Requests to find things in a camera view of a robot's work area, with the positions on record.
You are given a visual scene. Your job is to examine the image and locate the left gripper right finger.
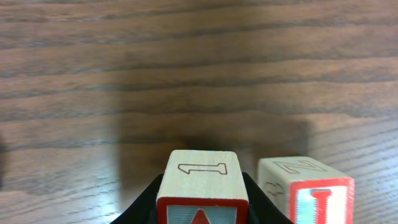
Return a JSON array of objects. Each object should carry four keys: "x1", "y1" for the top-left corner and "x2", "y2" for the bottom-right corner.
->
[{"x1": 242, "y1": 172, "x2": 293, "y2": 224}]

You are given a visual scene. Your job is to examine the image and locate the red letter I block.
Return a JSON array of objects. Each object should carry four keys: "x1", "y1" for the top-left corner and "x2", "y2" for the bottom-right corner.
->
[{"x1": 257, "y1": 156, "x2": 355, "y2": 224}]

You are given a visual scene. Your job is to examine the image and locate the red letter A block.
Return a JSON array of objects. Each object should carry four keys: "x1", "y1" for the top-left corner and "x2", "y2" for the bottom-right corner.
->
[{"x1": 156, "y1": 150, "x2": 249, "y2": 224}]

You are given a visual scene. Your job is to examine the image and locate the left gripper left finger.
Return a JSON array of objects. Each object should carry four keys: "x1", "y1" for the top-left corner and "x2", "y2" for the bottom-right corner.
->
[{"x1": 110, "y1": 174, "x2": 164, "y2": 224}]

